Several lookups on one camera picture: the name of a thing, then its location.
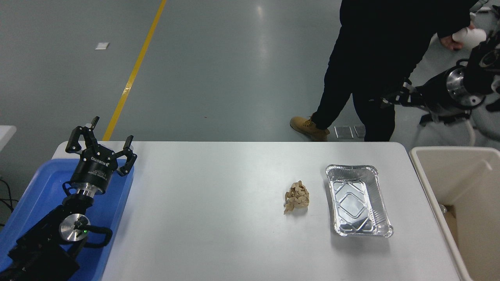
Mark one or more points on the blue plastic tray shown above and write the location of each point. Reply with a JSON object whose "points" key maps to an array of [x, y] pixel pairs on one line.
{"points": [[39, 183]]}

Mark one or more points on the white paper cup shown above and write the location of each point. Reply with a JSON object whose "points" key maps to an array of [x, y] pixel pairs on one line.
{"points": [[472, 37]]}

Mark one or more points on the large pale bin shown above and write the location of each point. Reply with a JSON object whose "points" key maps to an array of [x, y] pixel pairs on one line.
{"points": [[449, 171]]}

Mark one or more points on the rectangular foil tray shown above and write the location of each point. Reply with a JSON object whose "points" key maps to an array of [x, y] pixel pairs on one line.
{"points": [[357, 203]]}

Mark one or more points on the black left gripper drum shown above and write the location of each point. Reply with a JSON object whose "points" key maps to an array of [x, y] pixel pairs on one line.
{"points": [[95, 168]]}

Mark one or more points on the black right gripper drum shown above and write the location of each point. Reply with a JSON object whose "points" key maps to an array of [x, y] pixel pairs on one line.
{"points": [[433, 95]]}

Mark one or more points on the white side table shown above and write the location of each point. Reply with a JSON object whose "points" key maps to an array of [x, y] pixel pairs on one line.
{"points": [[6, 136]]}

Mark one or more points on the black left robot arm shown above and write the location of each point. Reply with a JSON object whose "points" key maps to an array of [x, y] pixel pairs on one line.
{"points": [[43, 242]]}

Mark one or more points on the crumpled tan paper ball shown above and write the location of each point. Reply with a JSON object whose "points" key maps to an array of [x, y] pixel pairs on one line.
{"points": [[297, 197]]}

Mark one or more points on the silver floor plate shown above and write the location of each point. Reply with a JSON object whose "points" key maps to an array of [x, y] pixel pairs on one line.
{"points": [[359, 131], [343, 132]]}

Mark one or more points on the person's hand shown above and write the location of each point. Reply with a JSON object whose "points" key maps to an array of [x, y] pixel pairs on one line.
{"points": [[449, 42]]}

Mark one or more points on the person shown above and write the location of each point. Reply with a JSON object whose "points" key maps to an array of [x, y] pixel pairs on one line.
{"points": [[371, 47]]}

